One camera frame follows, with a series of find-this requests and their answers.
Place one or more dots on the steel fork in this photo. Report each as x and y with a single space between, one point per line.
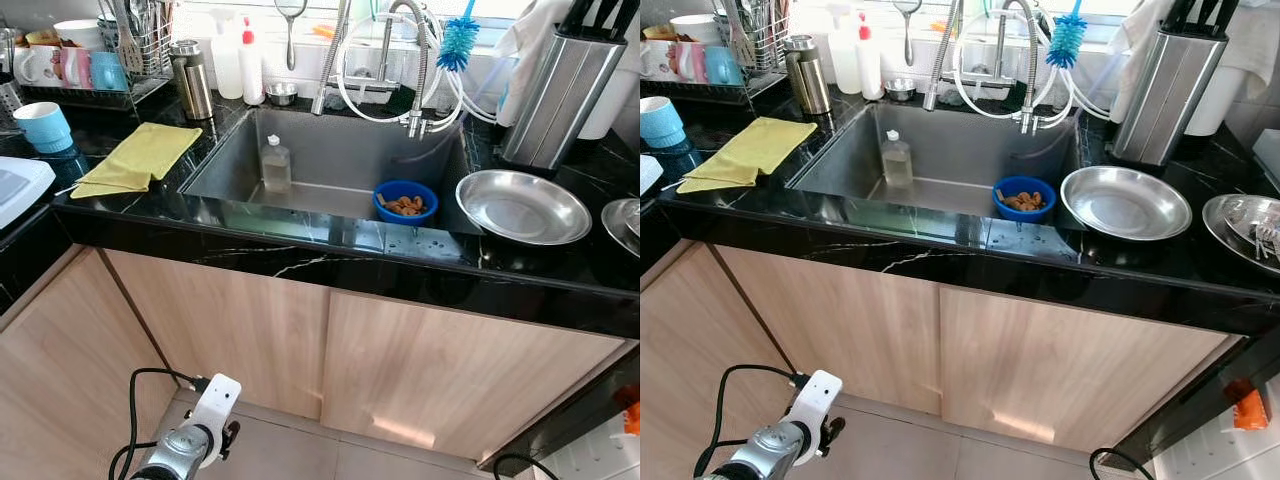
1262 238

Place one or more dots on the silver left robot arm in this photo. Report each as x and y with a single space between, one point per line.
765 450
175 455

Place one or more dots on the grey kitchen sink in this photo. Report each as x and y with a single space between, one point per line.
950 145
340 150

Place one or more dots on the steel kitchen faucet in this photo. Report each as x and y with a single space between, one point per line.
320 98
931 95

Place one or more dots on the wooden cabinet door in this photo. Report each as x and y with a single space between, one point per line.
840 325
230 330
1080 365
460 370
60 370
690 340

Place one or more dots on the white washing machine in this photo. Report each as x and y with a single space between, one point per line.
1220 455
600 460

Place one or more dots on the blue plastic bowl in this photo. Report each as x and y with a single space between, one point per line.
385 218
1005 214

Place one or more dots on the clear dish soap bottle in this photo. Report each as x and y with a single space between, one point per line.
276 165
898 160

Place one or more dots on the orange food scraps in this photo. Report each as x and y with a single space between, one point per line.
1024 201
405 205

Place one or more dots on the round steel plate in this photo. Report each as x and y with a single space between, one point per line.
1125 205
620 235
1225 250
525 208

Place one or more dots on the yellow cloth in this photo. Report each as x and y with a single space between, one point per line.
135 160
745 155

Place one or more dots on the white appliance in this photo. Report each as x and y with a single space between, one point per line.
650 175
20 190

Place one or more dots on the small steel bowl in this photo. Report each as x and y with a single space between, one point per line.
899 90
281 94

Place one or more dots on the light blue cup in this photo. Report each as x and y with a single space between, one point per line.
662 122
45 128

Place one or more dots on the steel thermos flask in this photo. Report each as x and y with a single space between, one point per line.
192 80
807 75

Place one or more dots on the white bottle red cap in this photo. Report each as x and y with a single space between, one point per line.
868 65
251 70

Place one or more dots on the white spray bottle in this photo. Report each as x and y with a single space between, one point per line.
227 60
843 55

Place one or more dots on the blue mug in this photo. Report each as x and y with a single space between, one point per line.
724 67
108 72

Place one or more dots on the pink mug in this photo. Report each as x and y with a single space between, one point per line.
692 63
75 68

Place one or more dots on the white round container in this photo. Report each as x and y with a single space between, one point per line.
612 100
1222 100

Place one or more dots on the white mug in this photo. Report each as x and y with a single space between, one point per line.
38 65
660 60

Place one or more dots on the white bowl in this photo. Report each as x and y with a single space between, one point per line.
694 28
78 33

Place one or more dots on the steel knife block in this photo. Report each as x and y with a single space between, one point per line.
560 100
1165 100

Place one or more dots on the steel mesh strainer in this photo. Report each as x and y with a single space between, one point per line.
909 6
290 8

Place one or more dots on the blue bottle brush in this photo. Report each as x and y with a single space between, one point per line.
1067 40
458 42

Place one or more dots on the beige cloth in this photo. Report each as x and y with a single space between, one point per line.
520 25
1135 25

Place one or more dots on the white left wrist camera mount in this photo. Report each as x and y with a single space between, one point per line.
813 400
215 405

